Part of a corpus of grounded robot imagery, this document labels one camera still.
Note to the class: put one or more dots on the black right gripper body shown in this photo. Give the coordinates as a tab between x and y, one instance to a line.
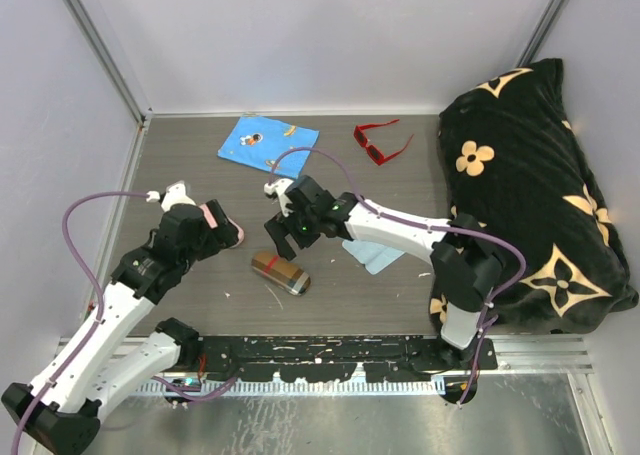
305	222

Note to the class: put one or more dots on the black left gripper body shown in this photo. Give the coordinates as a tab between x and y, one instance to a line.
212	240

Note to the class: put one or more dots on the pink glasses case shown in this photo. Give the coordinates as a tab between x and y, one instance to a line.
227	233

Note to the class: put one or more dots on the brown striped glasses case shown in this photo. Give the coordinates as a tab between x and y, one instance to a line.
284	274

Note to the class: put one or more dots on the light blue cloth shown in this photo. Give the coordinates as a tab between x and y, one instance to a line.
373	256

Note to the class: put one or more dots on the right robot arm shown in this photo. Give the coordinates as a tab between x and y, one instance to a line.
466	266

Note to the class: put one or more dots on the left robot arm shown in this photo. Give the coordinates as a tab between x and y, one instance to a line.
64	406

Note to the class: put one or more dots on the red sunglasses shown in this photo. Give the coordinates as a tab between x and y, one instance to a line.
374	152

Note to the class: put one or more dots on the blue cartoon print cloth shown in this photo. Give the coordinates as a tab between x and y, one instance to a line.
257	141

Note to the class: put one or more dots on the black floral plush pillow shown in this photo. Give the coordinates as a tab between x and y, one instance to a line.
512	161

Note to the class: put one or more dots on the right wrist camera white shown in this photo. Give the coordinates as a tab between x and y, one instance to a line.
277	190

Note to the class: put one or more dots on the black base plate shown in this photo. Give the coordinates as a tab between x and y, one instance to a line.
393	358

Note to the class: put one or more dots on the aluminium front rail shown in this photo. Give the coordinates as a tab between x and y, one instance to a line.
510	355

